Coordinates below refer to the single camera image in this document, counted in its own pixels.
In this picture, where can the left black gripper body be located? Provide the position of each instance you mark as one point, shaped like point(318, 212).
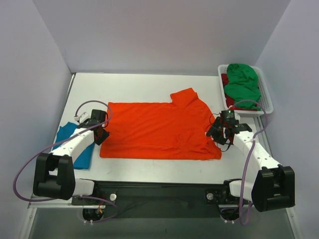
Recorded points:
point(101, 135)

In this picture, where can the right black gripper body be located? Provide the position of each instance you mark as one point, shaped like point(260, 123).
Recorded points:
point(215, 133)

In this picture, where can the orange t shirt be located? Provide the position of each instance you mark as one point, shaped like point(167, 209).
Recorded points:
point(175, 130)

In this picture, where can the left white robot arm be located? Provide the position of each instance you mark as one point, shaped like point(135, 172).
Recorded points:
point(54, 171)

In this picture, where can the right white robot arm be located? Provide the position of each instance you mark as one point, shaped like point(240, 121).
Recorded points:
point(266, 183)

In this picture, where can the dark red t shirt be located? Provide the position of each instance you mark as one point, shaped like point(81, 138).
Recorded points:
point(225, 81)

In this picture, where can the folded blue t shirt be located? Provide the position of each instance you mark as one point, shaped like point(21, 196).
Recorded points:
point(83, 161)

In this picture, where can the green t shirt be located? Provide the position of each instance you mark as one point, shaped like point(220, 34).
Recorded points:
point(243, 87)

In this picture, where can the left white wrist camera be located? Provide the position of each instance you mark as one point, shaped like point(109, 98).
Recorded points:
point(82, 118)

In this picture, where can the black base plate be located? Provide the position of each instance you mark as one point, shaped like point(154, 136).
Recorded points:
point(106, 209)

